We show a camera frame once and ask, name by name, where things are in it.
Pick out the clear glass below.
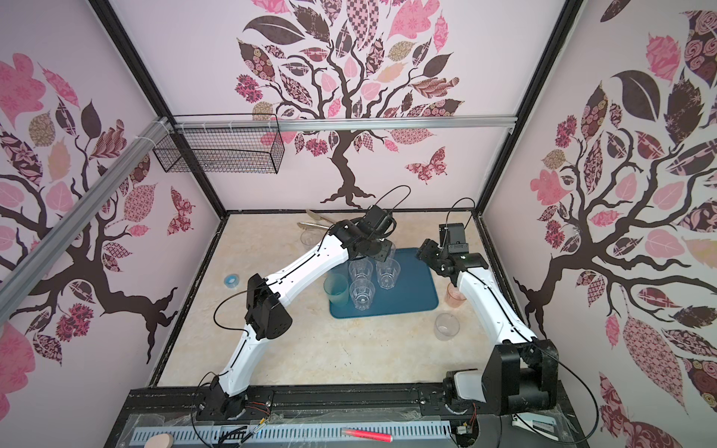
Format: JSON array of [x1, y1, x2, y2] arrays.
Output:
[[376, 258, 401, 290], [348, 258, 373, 281], [349, 277, 375, 311], [300, 230, 323, 250]]

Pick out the teal plastic tray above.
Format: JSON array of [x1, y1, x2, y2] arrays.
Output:
[[330, 248, 439, 319]]

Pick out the pink transparent cup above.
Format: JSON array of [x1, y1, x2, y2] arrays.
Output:
[[444, 283, 467, 308]]

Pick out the green textured plastic cup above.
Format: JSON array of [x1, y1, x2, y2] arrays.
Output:
[[323, 274, 349, 307]]

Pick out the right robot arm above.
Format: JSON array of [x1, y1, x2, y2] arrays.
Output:
[[416, 223, 559, 416]]

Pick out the clear glass near right arm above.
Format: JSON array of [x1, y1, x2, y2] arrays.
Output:
[[433, 313, 460, 342]]

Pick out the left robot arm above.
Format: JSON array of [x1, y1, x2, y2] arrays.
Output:
[[205, 205, 397, 418]]

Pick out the metal serving tongs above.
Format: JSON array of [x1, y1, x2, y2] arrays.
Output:
[[297, 209, 336, 231]]

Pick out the white stapler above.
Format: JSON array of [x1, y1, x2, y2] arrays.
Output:
[[512, 414, 559, 442]]

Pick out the pink marker pen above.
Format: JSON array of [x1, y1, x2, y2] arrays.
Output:
[[341, 429, 393, 444]]

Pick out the round beige sponge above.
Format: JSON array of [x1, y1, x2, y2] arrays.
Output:
[[144, 433, 174, 448]]

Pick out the aluminium rail back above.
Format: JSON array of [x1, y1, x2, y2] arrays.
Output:
[[174, 115, 517, 132]]

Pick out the aluminium rail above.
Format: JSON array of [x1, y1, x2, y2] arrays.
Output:
[[1, 117, 172, 322], [174, 115, 517, 132]]

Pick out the black wire basket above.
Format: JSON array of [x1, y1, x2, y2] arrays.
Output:
[[153, 112, 285, 175]]

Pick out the grey slotted cable duct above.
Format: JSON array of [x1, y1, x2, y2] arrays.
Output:
[[121, 421, 453, 447]]

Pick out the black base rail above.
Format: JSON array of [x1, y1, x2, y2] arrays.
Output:
[[122, 383, 562, 422]]

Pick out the aluminium rail left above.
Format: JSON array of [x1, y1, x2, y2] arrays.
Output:
[[1, 117, 172, 322]]

